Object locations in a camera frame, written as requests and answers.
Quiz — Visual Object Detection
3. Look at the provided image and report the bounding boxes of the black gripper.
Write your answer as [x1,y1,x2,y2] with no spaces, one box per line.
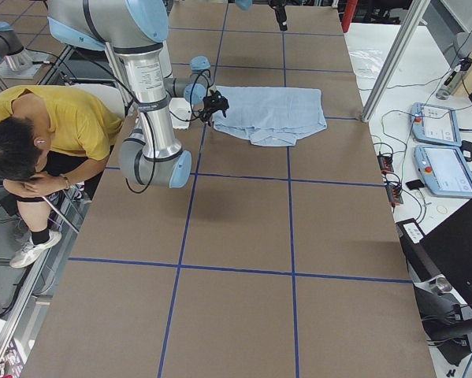
[202,91,229,122]
[273,4,288,31]

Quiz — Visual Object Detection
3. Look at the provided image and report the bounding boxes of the light blue button shirt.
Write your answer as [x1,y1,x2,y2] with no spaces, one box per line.
[213,87,327,147]

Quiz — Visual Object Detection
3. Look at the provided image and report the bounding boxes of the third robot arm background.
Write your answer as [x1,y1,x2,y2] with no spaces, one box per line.
[0,21,32,72]

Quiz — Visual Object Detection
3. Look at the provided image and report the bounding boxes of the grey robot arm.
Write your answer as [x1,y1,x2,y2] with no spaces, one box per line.
[48,1,191,188]
[233,0,288,32]

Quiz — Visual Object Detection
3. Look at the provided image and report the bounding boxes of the red cylinder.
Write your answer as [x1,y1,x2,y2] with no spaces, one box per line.
[341,0,359,33]

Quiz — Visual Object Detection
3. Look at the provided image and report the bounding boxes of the clear plastic bag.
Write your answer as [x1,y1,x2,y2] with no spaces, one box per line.
[348,47,388,80]

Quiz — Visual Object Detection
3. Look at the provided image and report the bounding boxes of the person in yellow shirt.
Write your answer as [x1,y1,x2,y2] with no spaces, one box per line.
[0,85,123,269]

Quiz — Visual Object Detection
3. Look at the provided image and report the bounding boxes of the orange electronics board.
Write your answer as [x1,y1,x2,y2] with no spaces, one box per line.
[377,154,395,174]

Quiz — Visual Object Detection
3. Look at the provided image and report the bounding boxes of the far blue teach pendant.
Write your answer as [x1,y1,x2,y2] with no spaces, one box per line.
[411,102,462,147]

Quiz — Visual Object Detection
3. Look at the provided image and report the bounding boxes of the blue teach pendant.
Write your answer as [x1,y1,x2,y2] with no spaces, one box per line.
[414,144,472,198]
[411,102,462,147]

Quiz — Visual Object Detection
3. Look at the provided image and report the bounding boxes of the near blue teach pendant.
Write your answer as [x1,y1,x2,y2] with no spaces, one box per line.
[414,144,472,198]

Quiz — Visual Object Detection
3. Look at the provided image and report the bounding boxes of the grey aluminium frame post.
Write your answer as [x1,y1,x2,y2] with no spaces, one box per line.
[361,0,430,123]

